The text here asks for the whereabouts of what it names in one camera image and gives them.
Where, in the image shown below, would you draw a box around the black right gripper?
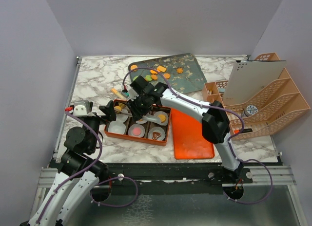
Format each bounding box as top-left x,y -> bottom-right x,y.
125,94 -> 151,122

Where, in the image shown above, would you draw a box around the round biscuit cookie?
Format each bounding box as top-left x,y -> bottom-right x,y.
114,103 -> 126,113
164,73 -> 170,79
158,114 -> 166,123
130,65 -> 138,70

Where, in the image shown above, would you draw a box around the pink round macaron cookie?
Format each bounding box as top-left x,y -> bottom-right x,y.
132,127 -> 142,136

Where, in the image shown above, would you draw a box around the orange cookie tin box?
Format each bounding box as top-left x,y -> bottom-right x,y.
104,100 -> 171,146

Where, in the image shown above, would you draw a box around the orange flower shaped cookie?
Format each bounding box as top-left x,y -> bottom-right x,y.
176,68 -> 184,74

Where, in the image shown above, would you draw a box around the brown heart chocolate cookie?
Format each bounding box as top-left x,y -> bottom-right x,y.
151,131 -> 162,140

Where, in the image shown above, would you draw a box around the orange tin lid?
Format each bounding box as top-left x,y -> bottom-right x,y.
171,109 -> 215,160

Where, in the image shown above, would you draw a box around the silver metal tongs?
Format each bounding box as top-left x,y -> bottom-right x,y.
114,109 -> 161,123

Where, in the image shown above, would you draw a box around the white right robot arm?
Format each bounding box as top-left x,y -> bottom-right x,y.
124,76 -> 243,183

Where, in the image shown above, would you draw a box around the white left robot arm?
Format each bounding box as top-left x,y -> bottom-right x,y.
22,113 -> 108,226

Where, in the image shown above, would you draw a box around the green macaron right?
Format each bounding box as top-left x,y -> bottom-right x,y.
145,75 -> 153,81

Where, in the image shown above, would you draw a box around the white paper cupcake liner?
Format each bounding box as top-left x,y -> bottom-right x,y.
107,121 -> 126,135

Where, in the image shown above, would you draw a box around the small orange wafer stick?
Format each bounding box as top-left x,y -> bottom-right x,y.
111,88 -> 126,100

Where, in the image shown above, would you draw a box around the rectangular yellow biscuit upper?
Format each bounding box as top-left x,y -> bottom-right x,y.
156,66 -> 167,73

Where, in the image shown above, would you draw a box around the dark floral serving tray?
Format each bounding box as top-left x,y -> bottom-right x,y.
128,53 -> 207,94

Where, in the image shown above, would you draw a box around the white perforated board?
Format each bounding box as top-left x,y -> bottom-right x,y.
223,60 -> 287,105

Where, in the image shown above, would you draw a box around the orange highlighter pen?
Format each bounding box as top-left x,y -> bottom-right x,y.
234,128 -> 253,134

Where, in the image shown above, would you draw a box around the blue patterned round jar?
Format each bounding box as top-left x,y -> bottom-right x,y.
241,105 -> 258,118

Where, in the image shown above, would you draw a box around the peach plastic desk organizer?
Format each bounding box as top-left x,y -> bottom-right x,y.
202,68 -> 311,140

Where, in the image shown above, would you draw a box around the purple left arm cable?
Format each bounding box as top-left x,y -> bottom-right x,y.
35,108 -> 138,224

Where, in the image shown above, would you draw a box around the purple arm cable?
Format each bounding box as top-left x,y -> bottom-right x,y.
35,108 -> 138,224
121,67 -> 273,205

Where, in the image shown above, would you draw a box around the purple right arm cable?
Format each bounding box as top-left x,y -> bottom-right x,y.
121,67 -> 273,205

